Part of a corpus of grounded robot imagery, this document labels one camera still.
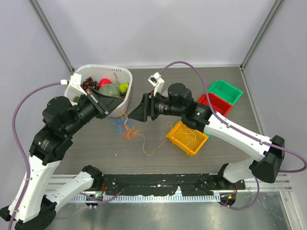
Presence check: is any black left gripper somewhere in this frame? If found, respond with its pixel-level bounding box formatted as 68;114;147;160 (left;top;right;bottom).
66;86;125;135

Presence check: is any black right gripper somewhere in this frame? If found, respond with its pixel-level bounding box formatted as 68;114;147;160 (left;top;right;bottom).
128;91;184;123

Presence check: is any orange cable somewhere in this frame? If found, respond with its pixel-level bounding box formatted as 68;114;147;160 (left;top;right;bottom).
118;95;173;156

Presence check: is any white cable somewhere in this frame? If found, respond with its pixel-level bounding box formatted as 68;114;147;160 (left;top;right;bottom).
173;128;197;146

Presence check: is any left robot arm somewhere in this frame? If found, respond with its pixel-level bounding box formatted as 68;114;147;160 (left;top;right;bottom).
0;89;122;230

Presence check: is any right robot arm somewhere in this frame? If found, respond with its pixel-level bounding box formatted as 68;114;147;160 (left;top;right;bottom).
128;83;284;189

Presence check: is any green melon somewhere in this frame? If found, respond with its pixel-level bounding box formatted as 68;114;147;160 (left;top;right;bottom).
98;84;120;97

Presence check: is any red apple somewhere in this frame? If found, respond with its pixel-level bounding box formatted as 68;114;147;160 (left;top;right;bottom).
99;78;112;89

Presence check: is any green pear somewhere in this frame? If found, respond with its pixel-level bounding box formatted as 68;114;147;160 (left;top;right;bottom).
118;83;129;94

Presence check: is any dark red grape bunch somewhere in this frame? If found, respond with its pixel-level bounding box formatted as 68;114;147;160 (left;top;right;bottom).
81;77;99;90

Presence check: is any white fruit basket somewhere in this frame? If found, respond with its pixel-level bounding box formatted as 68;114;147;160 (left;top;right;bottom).
75;64;133;118

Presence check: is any yellow plastic bin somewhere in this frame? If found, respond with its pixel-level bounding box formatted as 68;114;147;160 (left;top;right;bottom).
166;121;209;157

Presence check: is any near green plastic bin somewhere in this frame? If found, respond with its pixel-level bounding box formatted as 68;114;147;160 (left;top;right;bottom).
179;117;212;138

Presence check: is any green plastic bin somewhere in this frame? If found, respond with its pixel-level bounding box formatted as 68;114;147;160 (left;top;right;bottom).
179;117;212;138
208;80;243;105

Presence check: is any red plastic bin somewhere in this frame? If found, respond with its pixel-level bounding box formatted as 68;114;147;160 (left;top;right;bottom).
197;92;233;116

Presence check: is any far green plastic bin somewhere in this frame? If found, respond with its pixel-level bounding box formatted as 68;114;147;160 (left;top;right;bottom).
208;80;243;105

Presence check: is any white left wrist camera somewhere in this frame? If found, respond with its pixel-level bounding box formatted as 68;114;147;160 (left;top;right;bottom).
60;73;86;97

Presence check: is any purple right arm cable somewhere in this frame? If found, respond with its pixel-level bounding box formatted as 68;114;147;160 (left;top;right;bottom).
160;61;307;211

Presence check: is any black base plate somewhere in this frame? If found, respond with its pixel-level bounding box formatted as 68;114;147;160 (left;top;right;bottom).
103;173;246;196

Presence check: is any white slotted cable duct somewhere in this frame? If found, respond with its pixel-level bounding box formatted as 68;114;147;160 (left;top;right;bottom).
71;193;221;204

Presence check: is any aluminium frame post left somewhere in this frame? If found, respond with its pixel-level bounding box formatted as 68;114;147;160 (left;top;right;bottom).
29;0;74;73

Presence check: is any aluminium frame post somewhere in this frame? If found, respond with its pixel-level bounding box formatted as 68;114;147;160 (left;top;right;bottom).
240;0;285;71
29;0;74;73

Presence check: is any aluminium frame post right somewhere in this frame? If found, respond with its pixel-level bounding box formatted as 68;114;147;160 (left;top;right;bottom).
240;0;285;71

